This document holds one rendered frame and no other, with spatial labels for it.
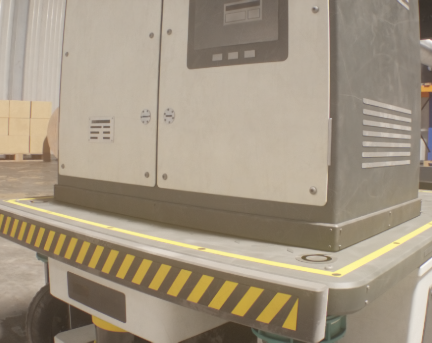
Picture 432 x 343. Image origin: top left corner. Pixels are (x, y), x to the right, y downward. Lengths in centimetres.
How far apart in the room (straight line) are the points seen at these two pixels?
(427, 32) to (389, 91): 75
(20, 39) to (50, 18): 102
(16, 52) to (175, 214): 1084
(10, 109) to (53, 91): 349
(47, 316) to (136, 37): 50
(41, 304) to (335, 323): 53
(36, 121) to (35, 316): 783
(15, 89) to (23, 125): 285
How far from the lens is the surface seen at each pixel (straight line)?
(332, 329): 55
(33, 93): 1166
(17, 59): 1141
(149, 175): 70
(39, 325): 88
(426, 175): 238
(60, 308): 90
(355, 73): 57
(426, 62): 219
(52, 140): 811
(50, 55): 1193
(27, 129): 859
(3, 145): 847
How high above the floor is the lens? 44
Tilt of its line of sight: 3 degrees down
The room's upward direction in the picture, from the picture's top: 1 degrees clockwise
